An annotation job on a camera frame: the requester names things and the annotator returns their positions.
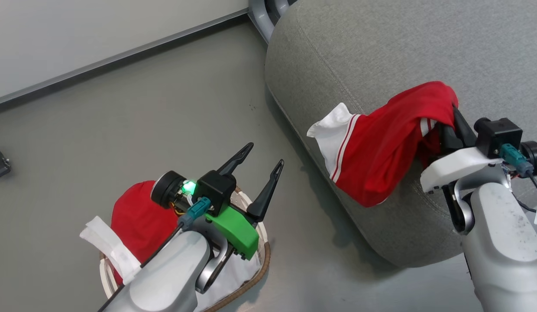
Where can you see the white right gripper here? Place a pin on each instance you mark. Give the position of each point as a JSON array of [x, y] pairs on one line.
[[454, 169]]

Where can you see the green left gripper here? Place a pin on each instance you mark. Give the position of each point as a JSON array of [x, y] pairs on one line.
[[236, 232]]

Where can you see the red shirt white sleeve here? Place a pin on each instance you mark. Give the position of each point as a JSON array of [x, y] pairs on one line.
[[381, 147], [138, 221]]

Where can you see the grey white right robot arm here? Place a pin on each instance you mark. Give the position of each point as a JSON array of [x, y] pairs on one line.
[[502, 247]]

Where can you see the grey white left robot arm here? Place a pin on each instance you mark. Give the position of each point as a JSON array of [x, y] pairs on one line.
[[164, 277]]

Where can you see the white basket brown woven rim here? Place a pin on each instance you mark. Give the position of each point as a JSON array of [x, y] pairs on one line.
[[257, 264]]

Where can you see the black round right wrist motor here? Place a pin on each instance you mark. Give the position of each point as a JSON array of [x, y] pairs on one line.
[[535, 157]]

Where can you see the black round wrist motor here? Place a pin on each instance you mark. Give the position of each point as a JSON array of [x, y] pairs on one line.
[[166, 188], [535, 157]]

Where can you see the black round left wrist motor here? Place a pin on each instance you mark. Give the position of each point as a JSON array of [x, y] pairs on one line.
[[166, 188]]

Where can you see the grey fabric sofa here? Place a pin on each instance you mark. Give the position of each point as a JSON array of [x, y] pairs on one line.
[[381, 52]]

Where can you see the grey aluminium baseboard strip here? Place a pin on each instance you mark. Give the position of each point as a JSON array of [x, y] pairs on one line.
[[121, 54]]

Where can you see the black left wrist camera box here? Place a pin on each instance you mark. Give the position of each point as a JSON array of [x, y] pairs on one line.
[[215, 190]]

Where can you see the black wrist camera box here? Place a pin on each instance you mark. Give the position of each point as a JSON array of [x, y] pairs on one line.
[[498, 134], [215, 190]]

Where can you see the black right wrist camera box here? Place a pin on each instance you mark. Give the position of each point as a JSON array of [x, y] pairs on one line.
[[498, 134]]

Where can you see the grey metal tube frame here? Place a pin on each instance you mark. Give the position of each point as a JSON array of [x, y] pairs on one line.
[[263, 19]]

